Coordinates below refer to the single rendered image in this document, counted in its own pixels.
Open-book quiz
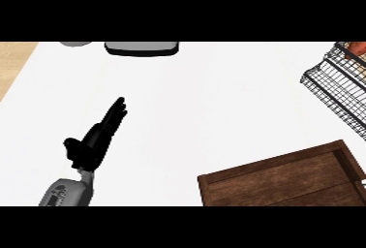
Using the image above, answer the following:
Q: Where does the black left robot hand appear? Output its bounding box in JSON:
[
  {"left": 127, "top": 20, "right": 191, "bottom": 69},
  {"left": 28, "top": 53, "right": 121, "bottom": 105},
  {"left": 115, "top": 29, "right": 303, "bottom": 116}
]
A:
[{"left": 64, "top": 96, "right": 129, "bottom": 172}]

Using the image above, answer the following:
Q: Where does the orange sweet potato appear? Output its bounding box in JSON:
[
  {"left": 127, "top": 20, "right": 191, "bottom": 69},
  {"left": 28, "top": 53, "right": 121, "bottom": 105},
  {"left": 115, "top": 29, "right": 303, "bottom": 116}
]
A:
[{"left": 343, "top": 42, "right": 366, "bottom": 62}]

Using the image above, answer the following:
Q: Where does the brown wooden tray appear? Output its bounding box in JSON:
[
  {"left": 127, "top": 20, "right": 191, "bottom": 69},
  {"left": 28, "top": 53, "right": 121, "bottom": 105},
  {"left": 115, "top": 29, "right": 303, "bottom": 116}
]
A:
[{"left": 198, "top": 139, "right": 366, "bottom": 207}]

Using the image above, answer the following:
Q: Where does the black and grey appliance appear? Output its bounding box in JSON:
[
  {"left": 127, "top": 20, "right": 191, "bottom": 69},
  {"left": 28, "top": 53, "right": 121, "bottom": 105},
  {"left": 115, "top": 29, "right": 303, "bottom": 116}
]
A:
[{"left": 104, "top": 42, "right": 180, "bottom": 58}]

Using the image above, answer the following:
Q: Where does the grey round object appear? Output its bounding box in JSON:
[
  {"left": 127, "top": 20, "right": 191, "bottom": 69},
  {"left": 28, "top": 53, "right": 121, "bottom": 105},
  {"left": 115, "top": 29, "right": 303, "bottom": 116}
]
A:
[{"left": 59, "top": 42, "right": 93, "bottom": 48}]

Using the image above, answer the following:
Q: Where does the black wire tiered basket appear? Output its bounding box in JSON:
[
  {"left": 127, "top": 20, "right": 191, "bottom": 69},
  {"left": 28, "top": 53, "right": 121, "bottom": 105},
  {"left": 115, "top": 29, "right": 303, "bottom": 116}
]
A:
[{"left": 298, "top": 42, "right": 366, "bottom": 141}]

